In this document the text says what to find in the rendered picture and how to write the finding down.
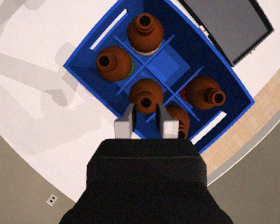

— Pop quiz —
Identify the grey rectangular tray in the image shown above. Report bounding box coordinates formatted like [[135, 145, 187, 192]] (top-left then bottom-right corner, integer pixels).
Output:
[[178, 0, 275, 67]]

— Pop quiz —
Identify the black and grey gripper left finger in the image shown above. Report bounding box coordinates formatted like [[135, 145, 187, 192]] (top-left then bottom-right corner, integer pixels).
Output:
[[114, 103, 137, 139]]

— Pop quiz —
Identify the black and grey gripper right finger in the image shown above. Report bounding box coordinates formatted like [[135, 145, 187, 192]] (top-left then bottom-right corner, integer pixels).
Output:
[[156, 103, 179, 138]]

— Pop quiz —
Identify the blue divided crate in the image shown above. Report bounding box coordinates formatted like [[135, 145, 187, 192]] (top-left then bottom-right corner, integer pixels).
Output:
[[63, 0, 255, 154]]

